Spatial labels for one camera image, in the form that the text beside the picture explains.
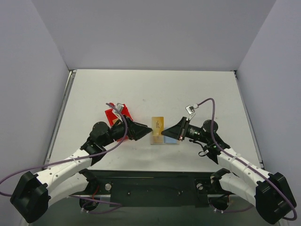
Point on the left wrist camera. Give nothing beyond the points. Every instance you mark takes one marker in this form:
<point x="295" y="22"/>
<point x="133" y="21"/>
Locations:
<point x="117" y="110"/>

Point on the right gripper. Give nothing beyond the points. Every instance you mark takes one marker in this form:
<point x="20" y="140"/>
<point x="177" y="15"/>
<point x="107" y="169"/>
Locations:
<point x="183" y="129"/>

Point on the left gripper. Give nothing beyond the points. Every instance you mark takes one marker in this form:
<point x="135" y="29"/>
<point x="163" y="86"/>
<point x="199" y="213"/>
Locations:
<point x="129" y="128"/>

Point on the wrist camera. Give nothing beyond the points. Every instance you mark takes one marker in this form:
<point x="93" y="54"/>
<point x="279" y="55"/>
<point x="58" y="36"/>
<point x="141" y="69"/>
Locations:
<point x="117" y="110"/>
<point x="191" y="110"/>

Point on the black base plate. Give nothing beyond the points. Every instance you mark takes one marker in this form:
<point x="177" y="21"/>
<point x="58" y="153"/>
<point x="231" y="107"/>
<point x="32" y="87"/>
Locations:
<point x="151" y="188"/>

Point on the red plastic bin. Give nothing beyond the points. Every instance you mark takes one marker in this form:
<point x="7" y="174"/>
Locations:
<point x="110" y="116"/>

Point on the beige leather card holder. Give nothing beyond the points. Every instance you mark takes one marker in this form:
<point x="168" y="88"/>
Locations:
<point x="168" y="141"/>

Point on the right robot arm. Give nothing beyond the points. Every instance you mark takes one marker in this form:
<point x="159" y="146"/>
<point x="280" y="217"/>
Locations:
<point x="269" y="193"/>

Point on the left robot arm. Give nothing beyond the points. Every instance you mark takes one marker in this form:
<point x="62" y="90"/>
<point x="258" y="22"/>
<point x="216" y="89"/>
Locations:
<point x="34" y="193"/>

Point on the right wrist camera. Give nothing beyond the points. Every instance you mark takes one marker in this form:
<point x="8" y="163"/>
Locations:
<point x="191" y="110"/>

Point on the gold VIP card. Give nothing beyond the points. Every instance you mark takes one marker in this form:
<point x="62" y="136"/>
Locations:
<point x="157" y="125"/>
<point x="157" y="140"/>

